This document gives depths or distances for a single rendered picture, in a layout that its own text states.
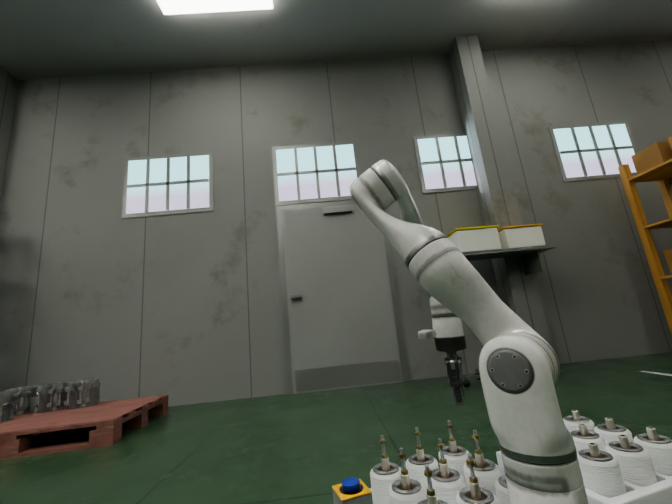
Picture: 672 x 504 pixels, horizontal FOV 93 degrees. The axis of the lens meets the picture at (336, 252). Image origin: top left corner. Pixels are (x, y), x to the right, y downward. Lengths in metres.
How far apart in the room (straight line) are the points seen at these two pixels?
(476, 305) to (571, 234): 4.40
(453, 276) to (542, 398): 0.20
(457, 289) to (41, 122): 5.70
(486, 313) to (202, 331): 3.65
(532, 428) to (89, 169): 5.10
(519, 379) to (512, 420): 0.06
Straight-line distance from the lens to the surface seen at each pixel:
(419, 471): 1.14
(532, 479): 0.56
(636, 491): 1.29
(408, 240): 0.60
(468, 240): 3.55
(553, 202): 4.98
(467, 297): 0.58
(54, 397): 4.10
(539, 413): 0.53
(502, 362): 0.52
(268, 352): 3.84
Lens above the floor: 0.67
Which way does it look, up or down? 13 degrees up
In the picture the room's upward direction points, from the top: 6 degrees counter-clockwise
